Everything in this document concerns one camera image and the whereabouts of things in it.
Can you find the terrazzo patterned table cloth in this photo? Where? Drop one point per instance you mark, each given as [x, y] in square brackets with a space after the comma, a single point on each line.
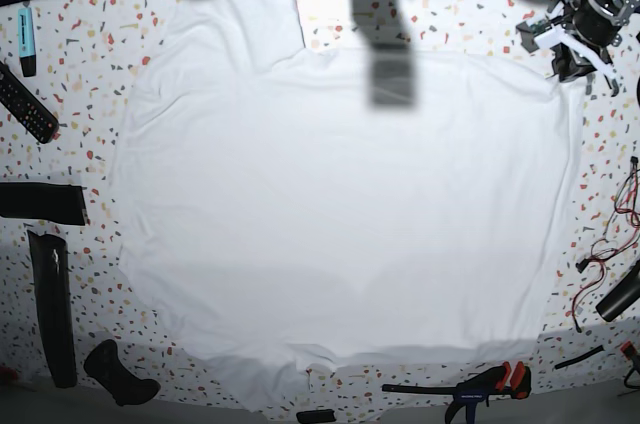
[89, 53]

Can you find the black tape strip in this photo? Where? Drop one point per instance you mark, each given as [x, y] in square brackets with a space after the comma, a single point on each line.
[61, 204]

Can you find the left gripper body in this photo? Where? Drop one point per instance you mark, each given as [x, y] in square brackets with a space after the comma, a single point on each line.
[579, 38]

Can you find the light blue highlighter marker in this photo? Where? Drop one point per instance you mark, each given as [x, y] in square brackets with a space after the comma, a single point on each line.
[26, 40]

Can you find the black cylindrical tube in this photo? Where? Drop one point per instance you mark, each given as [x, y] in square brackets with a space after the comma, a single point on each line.
[51, 288]

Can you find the black cylinder right edge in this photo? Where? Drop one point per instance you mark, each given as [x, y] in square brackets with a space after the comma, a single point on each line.
[621, 297]

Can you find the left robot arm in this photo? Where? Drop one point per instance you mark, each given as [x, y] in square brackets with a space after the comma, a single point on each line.
[580, 32]

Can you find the black orange bar clamp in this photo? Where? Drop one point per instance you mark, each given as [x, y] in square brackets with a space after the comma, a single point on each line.
[467, 395]

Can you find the white T-shirt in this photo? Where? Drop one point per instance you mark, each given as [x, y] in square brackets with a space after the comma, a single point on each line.
[284, 208]

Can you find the small black rectangular device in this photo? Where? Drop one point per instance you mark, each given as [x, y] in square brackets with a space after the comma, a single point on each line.
[317, 416]

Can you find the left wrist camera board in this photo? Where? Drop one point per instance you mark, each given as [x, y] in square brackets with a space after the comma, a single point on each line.
[531, 33]

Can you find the black TV remote control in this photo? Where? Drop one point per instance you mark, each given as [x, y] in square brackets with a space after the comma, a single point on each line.
[26, 108]

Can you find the small orange clip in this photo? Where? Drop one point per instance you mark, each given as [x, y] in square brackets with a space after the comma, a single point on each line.
[627, 349]

